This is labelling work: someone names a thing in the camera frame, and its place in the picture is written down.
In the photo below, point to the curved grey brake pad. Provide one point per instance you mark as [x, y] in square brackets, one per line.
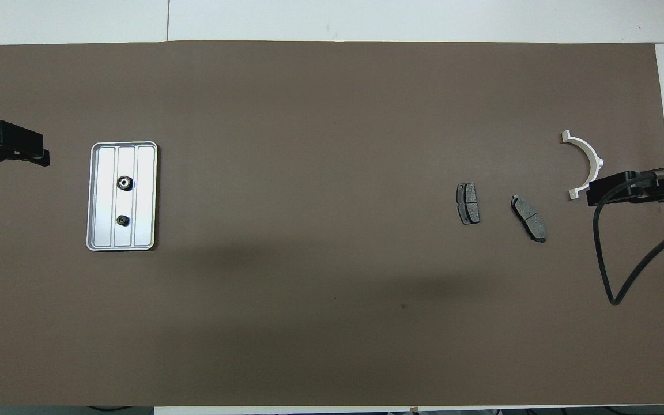
[529, 218]

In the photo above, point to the black bearing with silver centre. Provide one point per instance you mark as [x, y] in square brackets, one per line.
[124, 183]

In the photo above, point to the silver metal tray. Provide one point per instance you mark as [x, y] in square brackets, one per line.
[144, 196]

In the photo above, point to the rectangular grey brake pad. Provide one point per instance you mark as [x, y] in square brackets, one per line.
[469, 203]

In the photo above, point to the small black round cap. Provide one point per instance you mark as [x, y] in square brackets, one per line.
[123, 221]

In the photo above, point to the white semicircular bracket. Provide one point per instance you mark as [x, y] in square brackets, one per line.
[566, 137]

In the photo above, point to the brown table mat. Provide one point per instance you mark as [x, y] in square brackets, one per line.
[332, 115]

